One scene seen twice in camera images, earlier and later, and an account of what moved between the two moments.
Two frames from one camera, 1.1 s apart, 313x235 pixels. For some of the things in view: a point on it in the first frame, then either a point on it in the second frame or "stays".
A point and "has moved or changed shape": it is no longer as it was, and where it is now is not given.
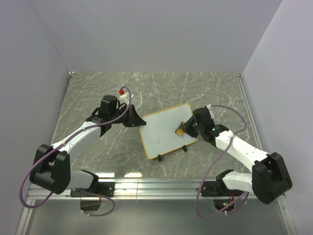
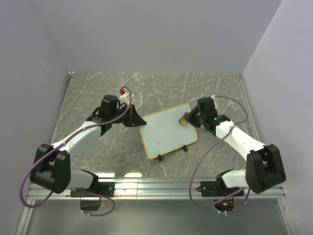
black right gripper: x=188 y=128 → x=191 y=115
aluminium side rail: x=249 y=112 stays
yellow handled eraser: x=180 y=131 has moved or changed shape
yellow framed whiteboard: x=159 y=136 stays
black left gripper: x=134 y=120 stays
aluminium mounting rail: x=149 y=189 stays
